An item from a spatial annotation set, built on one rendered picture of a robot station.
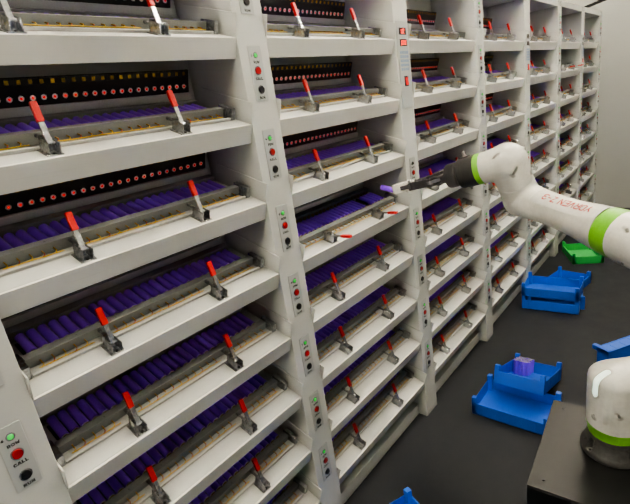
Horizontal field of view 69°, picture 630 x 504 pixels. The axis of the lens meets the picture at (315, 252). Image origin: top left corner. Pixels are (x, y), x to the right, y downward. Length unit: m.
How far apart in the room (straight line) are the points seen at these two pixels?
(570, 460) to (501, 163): 0.81
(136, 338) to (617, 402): 1.13
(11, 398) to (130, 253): 0.31
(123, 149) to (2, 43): 0.23
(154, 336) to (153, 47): 0.57
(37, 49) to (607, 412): 1.43
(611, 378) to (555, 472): 0.28
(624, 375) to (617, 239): 0.37
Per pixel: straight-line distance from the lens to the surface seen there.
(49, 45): 0.93
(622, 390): 1.35
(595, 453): 1.48
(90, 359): 0.98
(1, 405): 0.93
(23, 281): 0.90
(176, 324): 1.03
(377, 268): 1.65
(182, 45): 1.06
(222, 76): 1.19
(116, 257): 0.94
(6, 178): 0.87
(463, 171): 1.42
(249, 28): 1.18
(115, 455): 1.05
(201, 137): 1.04
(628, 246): 1.16
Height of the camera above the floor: 1.33
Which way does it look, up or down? 17 degrees down
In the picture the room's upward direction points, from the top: 9 degrees counter-clockwise
